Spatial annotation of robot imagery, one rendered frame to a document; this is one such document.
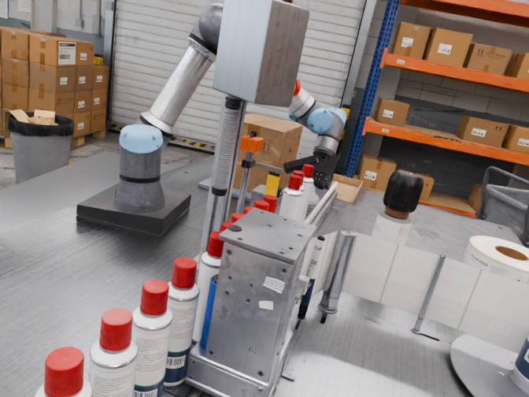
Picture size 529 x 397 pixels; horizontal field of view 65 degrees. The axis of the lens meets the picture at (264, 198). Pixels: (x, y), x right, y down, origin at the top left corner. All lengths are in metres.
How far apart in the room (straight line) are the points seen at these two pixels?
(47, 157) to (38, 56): 1.44
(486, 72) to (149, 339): 4.52
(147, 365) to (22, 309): 0.43
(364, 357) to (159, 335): 0.44
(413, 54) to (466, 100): 1.18
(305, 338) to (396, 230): 0.37
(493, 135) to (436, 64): 0.99
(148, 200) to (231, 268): 0.71
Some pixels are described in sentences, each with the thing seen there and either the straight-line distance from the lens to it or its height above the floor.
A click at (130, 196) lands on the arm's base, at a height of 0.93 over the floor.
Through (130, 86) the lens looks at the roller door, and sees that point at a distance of 5.91.
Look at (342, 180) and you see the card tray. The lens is 2.19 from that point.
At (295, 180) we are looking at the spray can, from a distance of 1.13.
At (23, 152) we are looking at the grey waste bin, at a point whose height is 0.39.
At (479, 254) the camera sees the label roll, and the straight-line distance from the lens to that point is 1.17.
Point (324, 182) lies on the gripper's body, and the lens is 1.35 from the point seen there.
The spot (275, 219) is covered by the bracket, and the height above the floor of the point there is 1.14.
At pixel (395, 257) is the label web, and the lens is 0.93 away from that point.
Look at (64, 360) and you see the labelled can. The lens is 0.45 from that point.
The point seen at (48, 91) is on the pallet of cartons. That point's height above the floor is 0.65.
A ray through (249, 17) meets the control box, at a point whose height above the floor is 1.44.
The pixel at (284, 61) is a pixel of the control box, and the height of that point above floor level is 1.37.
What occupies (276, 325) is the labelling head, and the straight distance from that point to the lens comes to 0.59.
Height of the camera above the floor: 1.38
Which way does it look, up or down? 19 degrees down
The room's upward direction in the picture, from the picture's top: 11 degrees clockwise
